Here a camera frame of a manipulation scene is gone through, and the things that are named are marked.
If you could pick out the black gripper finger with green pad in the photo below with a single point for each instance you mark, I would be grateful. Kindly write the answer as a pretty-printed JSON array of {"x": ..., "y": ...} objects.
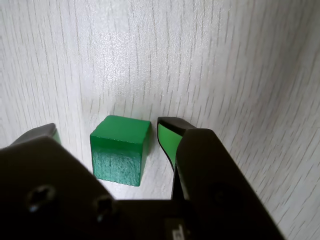
[
  {"x": 45, "y": 180},
  {"x": 215, "y": 170}
]

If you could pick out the green wooden cube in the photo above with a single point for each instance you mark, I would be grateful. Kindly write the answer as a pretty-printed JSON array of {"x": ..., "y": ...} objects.
[{"x": 117, "y": 152}]

